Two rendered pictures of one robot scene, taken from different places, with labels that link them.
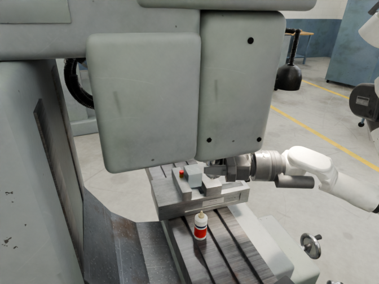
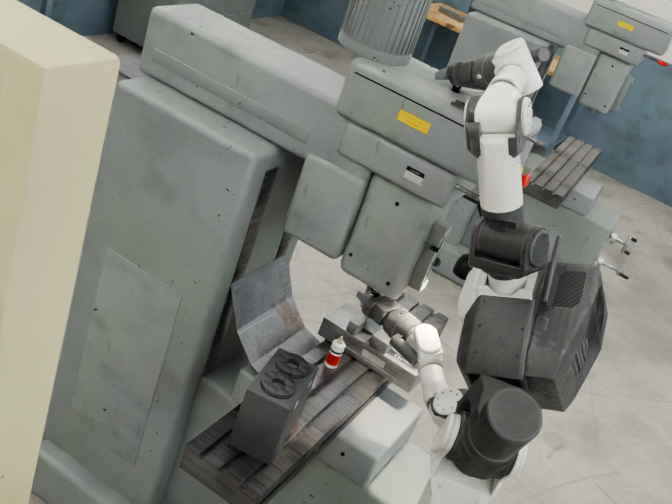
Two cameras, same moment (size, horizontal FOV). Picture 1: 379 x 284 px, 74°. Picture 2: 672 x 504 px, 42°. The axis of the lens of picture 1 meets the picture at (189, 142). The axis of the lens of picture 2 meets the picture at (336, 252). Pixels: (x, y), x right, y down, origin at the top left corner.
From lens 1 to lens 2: 1.99 m
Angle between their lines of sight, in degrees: 36
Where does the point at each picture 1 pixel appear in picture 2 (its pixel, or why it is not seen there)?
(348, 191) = (425, 378)
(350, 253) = not seen: outside the picture
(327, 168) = (426, 349)
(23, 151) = (247, 182)
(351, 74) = not seen: outside the picture
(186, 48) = (350, 184)
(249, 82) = (390, 231)
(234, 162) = (378, 301)
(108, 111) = (298, 192)
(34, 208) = (235, 208)
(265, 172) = (391, 325)
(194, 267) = not seen: hidden behind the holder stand
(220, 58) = (375, 203)
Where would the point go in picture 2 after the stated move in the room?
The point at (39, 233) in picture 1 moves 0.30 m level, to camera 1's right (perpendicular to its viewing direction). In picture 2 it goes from (230, 222) to (292, 284)
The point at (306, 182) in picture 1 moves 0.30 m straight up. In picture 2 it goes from (408, 353) to (449, 261)
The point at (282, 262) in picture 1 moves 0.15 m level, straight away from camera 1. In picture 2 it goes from (372, 449) to (419, 456)
